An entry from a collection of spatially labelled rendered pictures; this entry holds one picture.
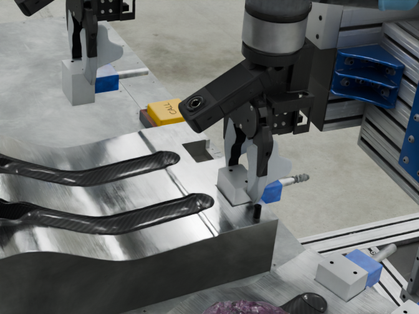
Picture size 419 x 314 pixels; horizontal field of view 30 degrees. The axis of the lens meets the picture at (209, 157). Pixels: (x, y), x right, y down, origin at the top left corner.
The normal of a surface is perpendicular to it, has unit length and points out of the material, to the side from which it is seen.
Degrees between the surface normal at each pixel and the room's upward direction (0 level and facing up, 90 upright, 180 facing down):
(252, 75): 30
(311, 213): 0
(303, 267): 0
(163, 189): 2
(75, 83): 90
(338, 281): 90
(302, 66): 90
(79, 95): 90
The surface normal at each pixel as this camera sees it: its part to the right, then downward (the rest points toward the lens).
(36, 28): 0.07, -0.83
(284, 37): 0.19, 0.55
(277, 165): 0.44, 0.36
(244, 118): -0.90, 0.18
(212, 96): -0.40, -0.65
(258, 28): -0.60, 0.39
